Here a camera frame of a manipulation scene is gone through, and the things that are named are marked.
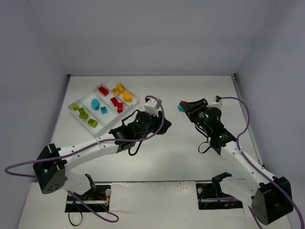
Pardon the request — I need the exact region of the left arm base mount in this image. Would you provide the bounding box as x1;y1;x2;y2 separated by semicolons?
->
65;183;111;213

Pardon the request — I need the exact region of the red flower lego brick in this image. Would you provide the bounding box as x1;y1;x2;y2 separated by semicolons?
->
98;86;109;96

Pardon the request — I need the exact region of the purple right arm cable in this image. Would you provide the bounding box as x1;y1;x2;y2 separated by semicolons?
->
202;95;305;229

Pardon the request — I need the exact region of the yellow curved lego brick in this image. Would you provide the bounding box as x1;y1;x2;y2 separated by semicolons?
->
122;91;132;103

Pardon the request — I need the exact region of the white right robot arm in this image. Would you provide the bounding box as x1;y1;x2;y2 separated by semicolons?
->
180;96;294;225

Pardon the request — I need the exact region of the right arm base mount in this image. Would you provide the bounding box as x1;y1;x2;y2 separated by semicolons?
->
196;183;243;210

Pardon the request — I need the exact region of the red curved lego brick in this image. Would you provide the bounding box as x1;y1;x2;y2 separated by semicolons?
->
110;97;119;107

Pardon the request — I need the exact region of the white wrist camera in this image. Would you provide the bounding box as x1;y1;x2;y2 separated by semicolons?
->
144;98;162;117
208;95;222;110

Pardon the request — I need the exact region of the yellow blue red lego stack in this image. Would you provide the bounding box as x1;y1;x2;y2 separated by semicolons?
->
177;100;187;113

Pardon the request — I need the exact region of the yellow square lego brick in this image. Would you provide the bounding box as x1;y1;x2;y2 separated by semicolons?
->
112;88;121;96

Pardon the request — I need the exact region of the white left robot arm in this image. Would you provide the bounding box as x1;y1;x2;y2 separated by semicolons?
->
33;112;172;195

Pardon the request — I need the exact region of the small green lego brick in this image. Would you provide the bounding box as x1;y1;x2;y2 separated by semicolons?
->
71;104;79;111

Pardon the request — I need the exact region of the blue oval lego brick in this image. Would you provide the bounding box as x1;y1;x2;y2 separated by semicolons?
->
91;99;100;111

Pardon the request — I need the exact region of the long green lego brick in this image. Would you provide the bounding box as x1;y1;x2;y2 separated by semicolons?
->
78;107;89;119

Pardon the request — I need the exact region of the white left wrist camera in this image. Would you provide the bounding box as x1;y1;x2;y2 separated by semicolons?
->
144;98;162;117

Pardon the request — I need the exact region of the small blue lego brick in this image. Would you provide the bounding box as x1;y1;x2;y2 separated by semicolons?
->
101;106;107;114

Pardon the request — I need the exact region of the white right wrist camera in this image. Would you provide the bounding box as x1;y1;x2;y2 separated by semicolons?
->
208;95;222;110

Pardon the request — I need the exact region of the long yellow lego brick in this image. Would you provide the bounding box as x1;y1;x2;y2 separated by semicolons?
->
116;83;124;94

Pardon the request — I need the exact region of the clear plastic divided tray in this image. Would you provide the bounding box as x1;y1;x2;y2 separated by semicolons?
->
68;80;139;137

